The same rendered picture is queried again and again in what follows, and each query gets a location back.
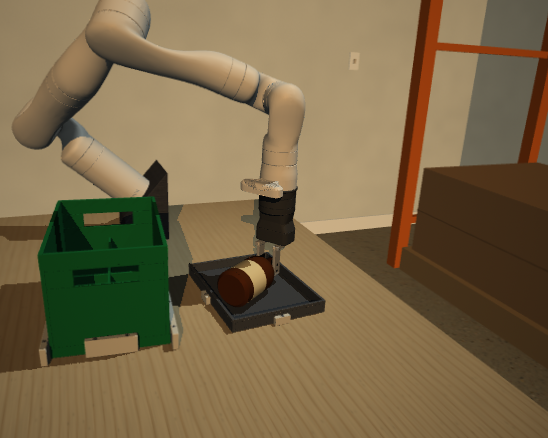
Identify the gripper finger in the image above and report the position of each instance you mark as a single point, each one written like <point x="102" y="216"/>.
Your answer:
<point x="260" y="248"/>
<point x="276" y="258"/>

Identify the green plastic crate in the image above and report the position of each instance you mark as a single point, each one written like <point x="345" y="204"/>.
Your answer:
<point x="81" y="304"/>

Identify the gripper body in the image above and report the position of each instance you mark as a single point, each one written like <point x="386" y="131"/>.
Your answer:
<point x="276" y="188"/>

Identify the dark brown bottle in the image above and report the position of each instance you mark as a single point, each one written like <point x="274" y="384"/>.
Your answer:
<point x="246" y="280"/>

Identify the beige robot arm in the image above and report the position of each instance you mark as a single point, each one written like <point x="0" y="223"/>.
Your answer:
<point x="114" y="33"/>

